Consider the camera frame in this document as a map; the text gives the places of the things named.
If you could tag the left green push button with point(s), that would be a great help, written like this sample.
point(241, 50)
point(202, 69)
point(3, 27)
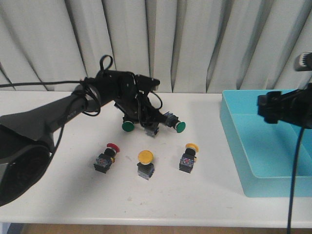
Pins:
point(128, 124)

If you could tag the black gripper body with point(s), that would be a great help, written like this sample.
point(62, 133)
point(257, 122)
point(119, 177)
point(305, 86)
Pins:
point(133, 98)

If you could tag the white pleated curtain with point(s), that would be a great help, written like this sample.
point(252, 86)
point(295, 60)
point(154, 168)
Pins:
point(191, 46)

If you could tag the right green push button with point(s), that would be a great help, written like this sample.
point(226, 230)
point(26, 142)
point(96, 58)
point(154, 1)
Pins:
point(172, 121)

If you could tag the green push button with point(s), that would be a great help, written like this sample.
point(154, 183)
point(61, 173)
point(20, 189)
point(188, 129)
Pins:
point(172, 121)
point(128, 124)

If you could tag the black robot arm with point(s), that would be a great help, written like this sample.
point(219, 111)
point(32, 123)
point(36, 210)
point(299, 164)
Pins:
point(294, 107)
point(26, 139)

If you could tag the red push button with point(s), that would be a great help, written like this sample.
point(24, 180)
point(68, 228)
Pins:
point(151, 130)
point(107, 158)

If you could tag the teal plastic box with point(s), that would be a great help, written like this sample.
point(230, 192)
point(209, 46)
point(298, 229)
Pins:
point(263, 153)

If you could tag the yellow push button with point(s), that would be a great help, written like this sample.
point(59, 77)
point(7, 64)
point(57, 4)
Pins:
point(188, 158)
point(145, 166)

